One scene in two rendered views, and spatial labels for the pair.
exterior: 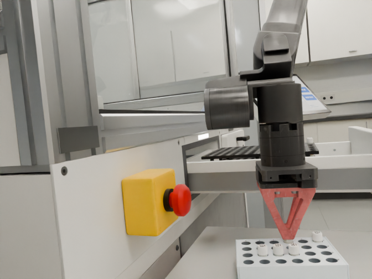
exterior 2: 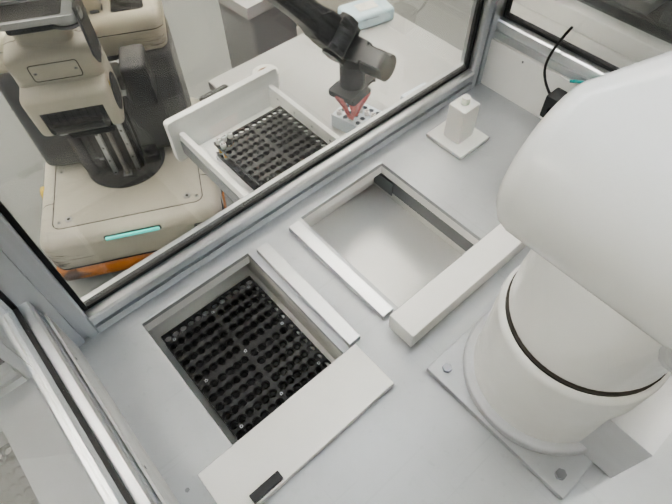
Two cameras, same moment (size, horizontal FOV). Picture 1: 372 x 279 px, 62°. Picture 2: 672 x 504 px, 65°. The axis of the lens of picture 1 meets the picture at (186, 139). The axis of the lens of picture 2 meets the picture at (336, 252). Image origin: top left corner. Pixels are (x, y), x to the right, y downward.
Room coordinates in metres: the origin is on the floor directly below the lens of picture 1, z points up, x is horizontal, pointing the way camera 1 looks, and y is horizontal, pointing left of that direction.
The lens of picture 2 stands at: (1.31, 0.33, 1.67)
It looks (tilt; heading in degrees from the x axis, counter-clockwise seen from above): 55 degrees down; 209
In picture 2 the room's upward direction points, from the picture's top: 1 degrees counter-clockwise
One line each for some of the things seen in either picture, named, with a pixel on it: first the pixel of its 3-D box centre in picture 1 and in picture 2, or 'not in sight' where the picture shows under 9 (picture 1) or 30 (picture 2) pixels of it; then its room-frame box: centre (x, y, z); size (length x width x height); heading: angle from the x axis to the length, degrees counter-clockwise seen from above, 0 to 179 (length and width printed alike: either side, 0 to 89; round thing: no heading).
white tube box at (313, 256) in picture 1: (285, 264); not in sight; (0.38, -0.11, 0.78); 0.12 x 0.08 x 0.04; 82
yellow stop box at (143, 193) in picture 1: (154, 200); not in sight; (0.40, 0.05, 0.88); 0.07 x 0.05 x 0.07; 160
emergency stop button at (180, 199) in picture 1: (177, 200); not in sight; (0.38, 0.02, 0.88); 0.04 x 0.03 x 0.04; 160
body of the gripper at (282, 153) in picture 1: (282, 150); not in sight; (0.41, -0.13, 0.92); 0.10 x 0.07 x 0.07; 171
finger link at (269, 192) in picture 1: (284, 201); not in sight; (0.41, -0.13, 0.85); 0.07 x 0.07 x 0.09; 81
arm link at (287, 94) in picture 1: (274, 104); not in sight; (0.41, -0.12, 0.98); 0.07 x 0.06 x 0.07; 80
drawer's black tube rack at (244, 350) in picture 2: not in sight; (248, 359); (1.08, 0.03, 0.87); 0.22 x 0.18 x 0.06; 70
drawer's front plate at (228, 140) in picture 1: (234, 148); not in sight; (1.01, -0.16, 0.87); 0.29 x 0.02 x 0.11; 160
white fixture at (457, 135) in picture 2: not in sight; (461, 118); (0.51, 0.16, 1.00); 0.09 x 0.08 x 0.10; 70
